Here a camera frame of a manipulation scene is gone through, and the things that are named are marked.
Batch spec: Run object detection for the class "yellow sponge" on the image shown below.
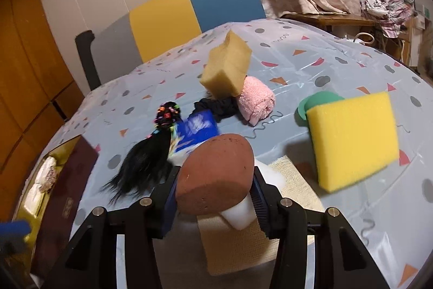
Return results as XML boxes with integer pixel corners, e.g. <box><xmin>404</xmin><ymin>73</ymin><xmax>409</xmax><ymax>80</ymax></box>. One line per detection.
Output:
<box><xmin>306</xmin><ymin>92</ymin><xmax>400</xmax><ymax>193</ymax></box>

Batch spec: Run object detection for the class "small wooden cabinet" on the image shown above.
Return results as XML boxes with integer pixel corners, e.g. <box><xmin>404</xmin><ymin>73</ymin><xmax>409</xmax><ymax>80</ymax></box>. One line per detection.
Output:
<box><xmin>386</xmin><ymin>16</ymin><xmax>423</xmax><ymax>68</ymax></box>

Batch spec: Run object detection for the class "pink rolled towel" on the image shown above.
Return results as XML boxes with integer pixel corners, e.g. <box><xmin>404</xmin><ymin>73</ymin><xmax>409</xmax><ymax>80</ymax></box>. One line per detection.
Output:
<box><xmin>236</xmin><ymin>76</ymin><xmax>276</xmax><ymax>126</ymax></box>

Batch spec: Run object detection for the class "dark red box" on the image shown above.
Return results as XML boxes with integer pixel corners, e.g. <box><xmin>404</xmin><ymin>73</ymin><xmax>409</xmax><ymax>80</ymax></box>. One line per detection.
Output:
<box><xmin>14</xmin><ymin>135</ymin><xmax>99</xmax><ymax>279</ymax></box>

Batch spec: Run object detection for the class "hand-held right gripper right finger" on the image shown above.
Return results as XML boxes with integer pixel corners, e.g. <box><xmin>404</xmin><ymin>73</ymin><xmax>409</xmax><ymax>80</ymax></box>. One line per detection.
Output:
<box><xmin>250</xmin><ymin>166</ymin><xmax>389</xmax><ymax>289</ymax></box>

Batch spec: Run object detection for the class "tan sponge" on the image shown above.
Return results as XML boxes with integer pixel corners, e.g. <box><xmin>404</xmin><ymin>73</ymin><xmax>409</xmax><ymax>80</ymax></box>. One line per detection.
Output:
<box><xmin>199</xmin><ymin>30</ymin><xmax>252</xmax><ymax>98</ymax></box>

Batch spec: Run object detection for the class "white cable loop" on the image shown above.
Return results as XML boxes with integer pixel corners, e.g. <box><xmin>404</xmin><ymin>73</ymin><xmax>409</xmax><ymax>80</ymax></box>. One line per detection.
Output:
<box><xmin>353</xmin><ymin>33</ymin><xmax>374</xmax><ymax>46</ymax></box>

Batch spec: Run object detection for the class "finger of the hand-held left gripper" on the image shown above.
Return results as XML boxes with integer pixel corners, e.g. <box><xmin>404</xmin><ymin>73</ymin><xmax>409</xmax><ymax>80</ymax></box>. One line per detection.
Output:
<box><xmin>0</xmin><ymin>220</ymin><xmax>32</xmax><ymax>254</ymax></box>

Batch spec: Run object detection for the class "wooden side table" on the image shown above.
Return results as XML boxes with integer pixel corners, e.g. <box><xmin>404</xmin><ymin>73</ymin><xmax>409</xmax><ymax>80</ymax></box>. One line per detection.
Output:
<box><xmin>281</xmin><ymin>13</ymin><xmax>376</xmax><ymax>37</ymax></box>

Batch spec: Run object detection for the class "blue packet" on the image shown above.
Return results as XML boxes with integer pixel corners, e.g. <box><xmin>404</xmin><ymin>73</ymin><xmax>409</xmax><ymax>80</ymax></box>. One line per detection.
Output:
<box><xmin>169</xmin><ymin>109</ymin><xmax>220</xmax><ymax>161</ymax></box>

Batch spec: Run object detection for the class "wooden wardrobe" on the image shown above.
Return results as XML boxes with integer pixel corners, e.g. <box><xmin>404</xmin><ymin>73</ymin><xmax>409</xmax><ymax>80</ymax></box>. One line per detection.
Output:
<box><xmin>0</xmin><ymin>0</ymin><xmax>85</xmax><ymax>218</ymax></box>

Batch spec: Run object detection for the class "pile of striped clothes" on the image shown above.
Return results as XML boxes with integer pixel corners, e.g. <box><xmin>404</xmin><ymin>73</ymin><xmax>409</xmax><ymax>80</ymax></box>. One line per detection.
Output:
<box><xmin>359</xmin><ymin>0</ymin><xmax>415</xmax><ymax>39</ymax></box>

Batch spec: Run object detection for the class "brown mushroom toy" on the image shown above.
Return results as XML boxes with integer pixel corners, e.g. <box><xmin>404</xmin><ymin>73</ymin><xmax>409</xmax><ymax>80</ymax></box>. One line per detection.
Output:
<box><xmin>175</xmin><ymin>133</ymin><xmax>288</xmax><ymax>231</ymax></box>

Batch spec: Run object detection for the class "black hair piece with beads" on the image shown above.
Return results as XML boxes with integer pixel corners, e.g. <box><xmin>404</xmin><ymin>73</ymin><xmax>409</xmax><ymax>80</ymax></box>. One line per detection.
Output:
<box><xmin>100</xmin><ymin>102</ymin><xmax>183</xmax><ymax>205</ymax></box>

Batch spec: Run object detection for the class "black cloth scrunchie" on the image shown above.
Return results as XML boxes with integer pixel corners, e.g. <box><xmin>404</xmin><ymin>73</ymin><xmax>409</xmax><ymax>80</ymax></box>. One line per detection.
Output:
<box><xmin>193</xmin><ymin>97</ymin><xmax>239</xmax><ymax>123</ymax></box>

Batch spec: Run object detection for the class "beige woven mat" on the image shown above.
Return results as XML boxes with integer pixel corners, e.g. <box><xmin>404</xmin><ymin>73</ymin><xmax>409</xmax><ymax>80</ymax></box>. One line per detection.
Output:
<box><xmin>196</xmin><ymin>155</ymin><xmax>325</xmax><ymax>276</ymax></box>

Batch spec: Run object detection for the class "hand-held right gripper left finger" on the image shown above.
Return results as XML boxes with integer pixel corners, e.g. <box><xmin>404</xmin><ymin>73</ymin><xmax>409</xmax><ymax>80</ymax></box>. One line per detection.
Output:
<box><xmin>42</xmin><ymin>165</ymin><xmax>183</xmax><ymax>289</ymax></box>

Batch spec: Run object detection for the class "grey yellow blue chair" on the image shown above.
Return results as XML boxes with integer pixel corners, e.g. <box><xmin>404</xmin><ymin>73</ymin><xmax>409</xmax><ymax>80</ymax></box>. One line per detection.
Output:
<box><xmin>75</xmin><ymin>0</ymin><xmax>268</xmax><ymax>91</ymax></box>

